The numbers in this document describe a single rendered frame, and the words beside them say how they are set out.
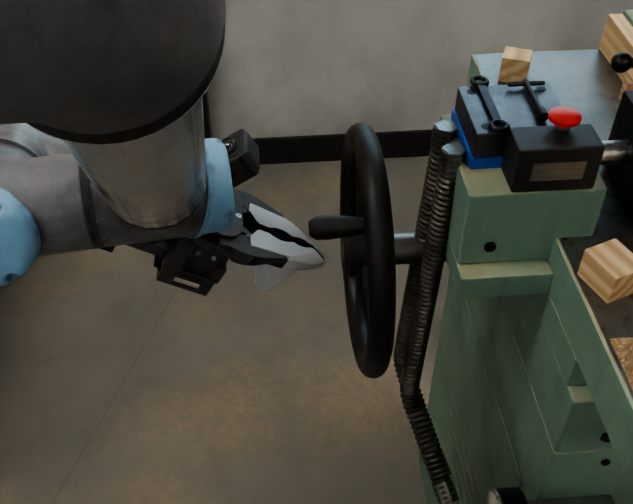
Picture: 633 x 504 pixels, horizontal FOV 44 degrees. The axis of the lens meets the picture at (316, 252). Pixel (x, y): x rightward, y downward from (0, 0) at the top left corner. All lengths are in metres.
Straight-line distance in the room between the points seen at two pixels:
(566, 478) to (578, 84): 0.48
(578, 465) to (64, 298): 1.45
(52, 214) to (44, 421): 1.26
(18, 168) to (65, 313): 1.42
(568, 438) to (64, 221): 0.54
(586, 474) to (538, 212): 0.31
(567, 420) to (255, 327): 1.18
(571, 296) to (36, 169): 0.49
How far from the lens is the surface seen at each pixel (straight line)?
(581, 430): 0.85
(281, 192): 2.27
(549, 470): 0.91
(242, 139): 0.70
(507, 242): 0.80
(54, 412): 1.83
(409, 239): 0.89
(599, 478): 0.95
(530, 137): 0.75
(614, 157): 0.85
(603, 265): 0.75
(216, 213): 0.60
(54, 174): 0.60
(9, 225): 0.58
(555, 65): 1.10
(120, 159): 0.37
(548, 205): 0.78
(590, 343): 0.75
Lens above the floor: 1.42
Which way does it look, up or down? 43 degrees down
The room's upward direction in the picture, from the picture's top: straight up
